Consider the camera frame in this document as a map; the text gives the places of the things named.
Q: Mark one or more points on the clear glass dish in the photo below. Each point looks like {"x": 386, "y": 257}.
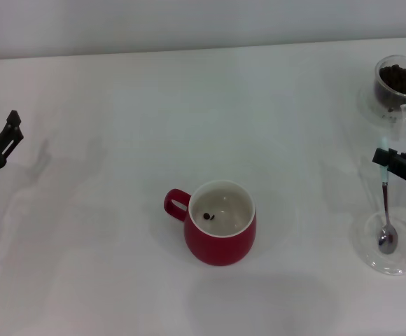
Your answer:
{"x": 367, "y": 245}

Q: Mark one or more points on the red ceramic mug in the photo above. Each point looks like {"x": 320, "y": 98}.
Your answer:
{"x": 220, "y": 248}

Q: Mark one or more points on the few coffee beans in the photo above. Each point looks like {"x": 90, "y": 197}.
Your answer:
{"x": 208, "y": 216}

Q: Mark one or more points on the coffee bean pile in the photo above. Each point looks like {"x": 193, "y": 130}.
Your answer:
{"x": 402, "y": 80}

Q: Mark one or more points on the clear glass saucer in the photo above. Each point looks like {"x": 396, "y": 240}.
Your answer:
{"x": 365, "y": 105}

